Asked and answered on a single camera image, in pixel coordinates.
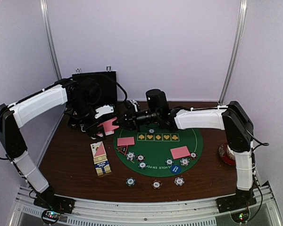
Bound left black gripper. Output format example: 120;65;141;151
68;97;106;140

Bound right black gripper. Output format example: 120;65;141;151
113;105;160;132

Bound pink backed card deck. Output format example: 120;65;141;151
98;117;119;136

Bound pink cards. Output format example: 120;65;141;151
117;137;135;146
170;146;190;160

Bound blue pink chips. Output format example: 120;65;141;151
126;152;135;161
180;158;190;166

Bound red black 100 chip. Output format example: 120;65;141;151
136;154;145;162

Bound blue green chip stack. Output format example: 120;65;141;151
125;178;136;186

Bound blue small blind button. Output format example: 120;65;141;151
170;164;182;174

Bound red black chip stack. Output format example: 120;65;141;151
151;180;162;189

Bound blue pink chip stack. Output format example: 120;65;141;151
174;177;185;186

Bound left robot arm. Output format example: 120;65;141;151
0;78;106;209

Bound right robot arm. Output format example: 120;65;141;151
113;89;255;208

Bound black red triangular button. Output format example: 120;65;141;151
116;145;128;156

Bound black poker chip case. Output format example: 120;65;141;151
66;72;117;128

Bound ace of spades card pack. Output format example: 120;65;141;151
90;141;107;163

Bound round green poker mat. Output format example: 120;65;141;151
113;123;203;178

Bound blue yellow card box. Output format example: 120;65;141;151
95;161;112;176

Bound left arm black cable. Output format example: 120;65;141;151
68;76;128;104

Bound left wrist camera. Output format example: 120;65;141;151
94;105;114;119

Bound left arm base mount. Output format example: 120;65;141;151
33;192;75;214

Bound aluminium front rail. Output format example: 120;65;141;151
7;186;283;226

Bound left aluminium frame post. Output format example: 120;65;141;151
40;0;62;81

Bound aluminium frame post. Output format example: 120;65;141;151
218;0;248;104
40;0;62;81

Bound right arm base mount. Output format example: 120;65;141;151
216;194;257;213

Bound right aluminium frame post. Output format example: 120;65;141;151
218;0;248;104

